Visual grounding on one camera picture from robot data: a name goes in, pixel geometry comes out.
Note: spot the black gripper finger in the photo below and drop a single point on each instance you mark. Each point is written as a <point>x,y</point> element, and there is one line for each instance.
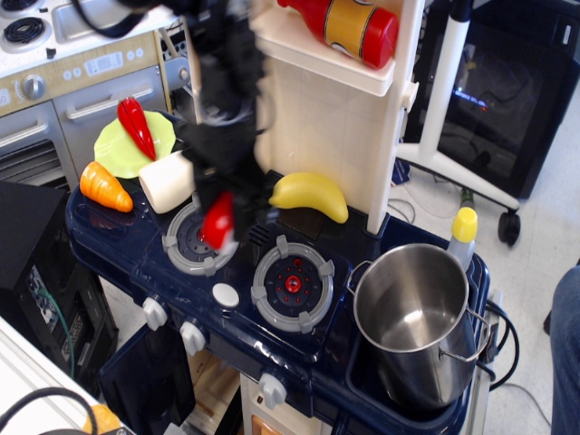
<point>209,186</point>
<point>249,210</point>

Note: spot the grey right toy burner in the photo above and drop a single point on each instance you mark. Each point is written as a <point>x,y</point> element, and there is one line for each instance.
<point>293,287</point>

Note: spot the stainless steel pot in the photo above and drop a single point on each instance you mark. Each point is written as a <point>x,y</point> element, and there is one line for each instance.
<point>411,306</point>

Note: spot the navy blue toy kitchen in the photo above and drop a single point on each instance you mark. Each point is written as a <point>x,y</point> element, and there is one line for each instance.
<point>330,374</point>

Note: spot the grey stove knob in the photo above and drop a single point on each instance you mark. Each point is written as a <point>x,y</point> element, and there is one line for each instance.
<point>155,315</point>
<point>273,390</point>
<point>193,339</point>

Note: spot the grey left toy burner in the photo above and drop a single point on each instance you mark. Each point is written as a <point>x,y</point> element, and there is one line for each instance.
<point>185,249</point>

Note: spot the red toy chili pepper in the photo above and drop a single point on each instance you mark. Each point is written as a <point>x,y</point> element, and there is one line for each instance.
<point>133,120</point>

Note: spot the grey toy burner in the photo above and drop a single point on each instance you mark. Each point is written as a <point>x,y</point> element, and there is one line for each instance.
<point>185,249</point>
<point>293,287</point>

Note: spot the black box left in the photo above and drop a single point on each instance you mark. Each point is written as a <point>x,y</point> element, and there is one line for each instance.
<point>47,295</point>

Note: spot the grey left stove knob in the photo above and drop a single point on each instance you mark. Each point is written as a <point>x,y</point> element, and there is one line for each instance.
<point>155,315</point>

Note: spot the grey round stove button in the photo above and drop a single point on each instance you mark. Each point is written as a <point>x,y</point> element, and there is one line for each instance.
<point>225,295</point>

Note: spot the white toy mayonnaise bottle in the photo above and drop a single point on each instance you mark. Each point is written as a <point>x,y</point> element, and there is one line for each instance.
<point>167,182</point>

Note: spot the orange toy carrot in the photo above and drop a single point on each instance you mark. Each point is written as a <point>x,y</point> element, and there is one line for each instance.
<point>99,185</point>

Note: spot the light green toy plate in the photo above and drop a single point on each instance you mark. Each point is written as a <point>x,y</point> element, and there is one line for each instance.
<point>116,151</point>

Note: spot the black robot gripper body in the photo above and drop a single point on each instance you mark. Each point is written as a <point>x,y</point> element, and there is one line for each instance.
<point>224,138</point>

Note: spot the grey middle stove knob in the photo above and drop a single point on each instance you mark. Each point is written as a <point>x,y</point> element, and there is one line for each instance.
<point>193,339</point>

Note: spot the red toy ketchup bottle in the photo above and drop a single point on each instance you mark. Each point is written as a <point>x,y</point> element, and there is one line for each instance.
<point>360,29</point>

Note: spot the yellow capped clear bottle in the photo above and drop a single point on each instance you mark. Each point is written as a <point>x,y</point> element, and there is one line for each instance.
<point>464,229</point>

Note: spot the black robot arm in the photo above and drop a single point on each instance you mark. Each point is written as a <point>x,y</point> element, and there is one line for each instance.
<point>219,34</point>

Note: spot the blue jeans leg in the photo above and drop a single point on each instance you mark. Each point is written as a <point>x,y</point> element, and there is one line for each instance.
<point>564,341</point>

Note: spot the cream toy kitchen shelf tower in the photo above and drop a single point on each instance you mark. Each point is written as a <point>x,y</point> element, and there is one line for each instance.
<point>332,115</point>

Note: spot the yellow toy banana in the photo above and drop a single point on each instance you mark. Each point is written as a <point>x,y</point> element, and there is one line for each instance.
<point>310,190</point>

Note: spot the red white toy sushi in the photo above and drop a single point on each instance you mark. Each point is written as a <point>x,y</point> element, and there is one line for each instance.
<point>217,230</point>

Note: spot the grey right stove knob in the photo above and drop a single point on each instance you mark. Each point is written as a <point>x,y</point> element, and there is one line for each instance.
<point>273,390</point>

